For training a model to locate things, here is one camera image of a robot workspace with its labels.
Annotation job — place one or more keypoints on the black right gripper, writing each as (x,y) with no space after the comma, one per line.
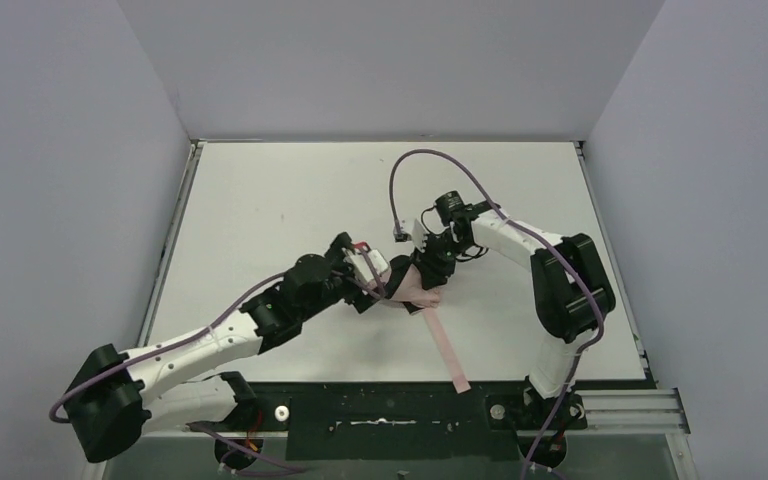
(435,266)

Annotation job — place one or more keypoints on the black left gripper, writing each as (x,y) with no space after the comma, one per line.
(371,296)

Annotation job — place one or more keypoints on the pink and black umbrella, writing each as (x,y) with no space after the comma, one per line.
(404,286)

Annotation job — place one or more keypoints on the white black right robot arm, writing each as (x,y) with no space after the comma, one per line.
(572,293)

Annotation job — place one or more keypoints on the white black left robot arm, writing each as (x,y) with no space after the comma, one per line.
(107,402)

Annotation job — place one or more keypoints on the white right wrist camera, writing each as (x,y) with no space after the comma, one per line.
(412,231)

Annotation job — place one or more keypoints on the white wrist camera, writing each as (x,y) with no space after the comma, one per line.
(369,266)
(412,231)

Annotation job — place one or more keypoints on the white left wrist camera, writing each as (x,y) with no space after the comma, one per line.
(369,266)

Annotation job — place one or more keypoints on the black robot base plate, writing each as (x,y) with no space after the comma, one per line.
(495,420)

